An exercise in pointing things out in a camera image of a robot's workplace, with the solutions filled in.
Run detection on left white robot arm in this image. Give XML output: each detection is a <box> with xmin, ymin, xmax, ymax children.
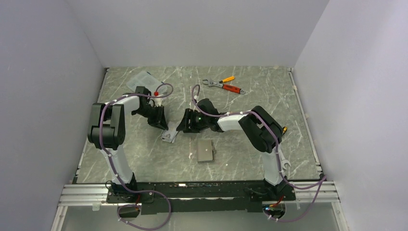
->
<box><xmin>87</xmin><ymin>86</ymin><xmax>171</xmax><ymax>202</ymax></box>

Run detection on orange handled pliers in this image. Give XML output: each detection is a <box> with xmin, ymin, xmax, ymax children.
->
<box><xmin>202</xmin><ymin>76</ymin><xmax>235</xmax><ymax>88</ymax></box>

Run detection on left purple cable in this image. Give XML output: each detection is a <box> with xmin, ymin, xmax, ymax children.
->
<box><xmin>99</xmin><ymin>83</ymin><xmax>174</xmax><ymax>231</ymax></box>

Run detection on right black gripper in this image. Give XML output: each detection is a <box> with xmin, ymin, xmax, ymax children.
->
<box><xmin>176</xmin><ymin>109</ymin><xmax>209</xmax><ymax>133</ymax></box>

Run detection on clear plastic organizer box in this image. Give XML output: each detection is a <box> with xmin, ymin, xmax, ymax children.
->
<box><xmin>126</xmin><ymin>71</ymin><xmax>162</xmax><ymax>94</ymax></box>

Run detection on purple cable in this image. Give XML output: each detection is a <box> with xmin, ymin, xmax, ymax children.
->
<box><xmin>99</xmin><ymin>83</ymin><xmax>174</xmax><ymax>231</ymax></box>
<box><xmin>191</xmin><ymin>84</ymin><xmax>327</xmax><ymax>223</ymax></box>

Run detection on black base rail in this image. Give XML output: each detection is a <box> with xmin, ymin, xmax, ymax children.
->
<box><xmin>106</xmin><ymin>180</ymin><xmax>296</xmax><ymax>215</ymax></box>

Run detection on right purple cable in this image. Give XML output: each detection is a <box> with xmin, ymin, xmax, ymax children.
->
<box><xmin>191</xmin><ymin>84</ymin><xmax>327</xmax><ymax>223</ymax></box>

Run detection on red adjustable wrench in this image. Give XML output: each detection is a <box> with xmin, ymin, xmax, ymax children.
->
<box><xmin>208</xmin><ymin>82</ymin><xmax>246</xmax><ymax>94</ymax></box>

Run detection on silver credit cards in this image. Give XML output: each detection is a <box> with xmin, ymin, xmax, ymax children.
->
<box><xmin>161</xmin><ymin>121</ymin><xmax>178</xmax><ymax>143</ymax></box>

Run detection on grey card holder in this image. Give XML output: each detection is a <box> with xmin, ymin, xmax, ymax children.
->
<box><xmin>197</xmin><ymin>140</ymin><xmax>214</xmax><ymax>163</ymax></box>

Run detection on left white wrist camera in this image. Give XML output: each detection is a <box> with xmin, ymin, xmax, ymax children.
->
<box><xmin>153</xmin><ymin>91</ymin><xmax>163</xmax><ymax>107</ymax></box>

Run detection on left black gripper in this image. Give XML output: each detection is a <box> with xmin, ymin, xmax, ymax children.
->
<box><xmin>133</xmin><ymin>104</ymin><xmax>168</xmax><ymax>131</ymax></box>

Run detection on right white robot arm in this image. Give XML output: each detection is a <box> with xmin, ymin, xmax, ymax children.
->
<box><xmin>176</xmin><ymin>98</ymin><xmax>290</xmax><ymax>200</ymax></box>

